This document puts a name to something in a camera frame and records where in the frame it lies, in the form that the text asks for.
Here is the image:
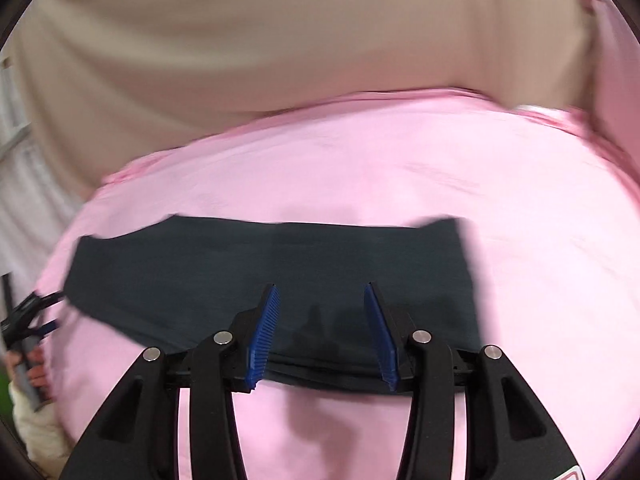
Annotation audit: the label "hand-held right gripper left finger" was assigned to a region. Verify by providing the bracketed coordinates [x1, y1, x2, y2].
[60, 283, 281, 480]

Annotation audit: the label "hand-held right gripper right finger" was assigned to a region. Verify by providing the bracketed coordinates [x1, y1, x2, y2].
[363, 281, 584, 480]

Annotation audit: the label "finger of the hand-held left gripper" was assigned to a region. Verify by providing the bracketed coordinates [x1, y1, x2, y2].
[9, 290, 67, 322]
[2, 316, 60, 347]

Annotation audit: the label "dark pants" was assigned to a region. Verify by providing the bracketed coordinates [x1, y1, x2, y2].
[65, 214, 488, 395]

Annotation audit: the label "person's left forearm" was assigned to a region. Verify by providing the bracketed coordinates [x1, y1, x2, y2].
[9, 382, 73, 463]

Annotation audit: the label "person's left hand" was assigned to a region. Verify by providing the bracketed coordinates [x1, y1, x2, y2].
[4, 346, 55, 405]

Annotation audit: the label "white satin curtain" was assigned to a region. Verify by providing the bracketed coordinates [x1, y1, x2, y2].
[0, 57, 83, 281]

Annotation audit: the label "pink bed sheet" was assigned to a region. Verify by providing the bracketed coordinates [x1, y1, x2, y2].
[37, 89, 640, 480]

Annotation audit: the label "beige fabric backdrop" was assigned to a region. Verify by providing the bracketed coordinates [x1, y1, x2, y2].
[9, 0, 598, 201]

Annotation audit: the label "pink hanging cloth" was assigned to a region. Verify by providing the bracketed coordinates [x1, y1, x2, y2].
[570, 0, 640, 171]

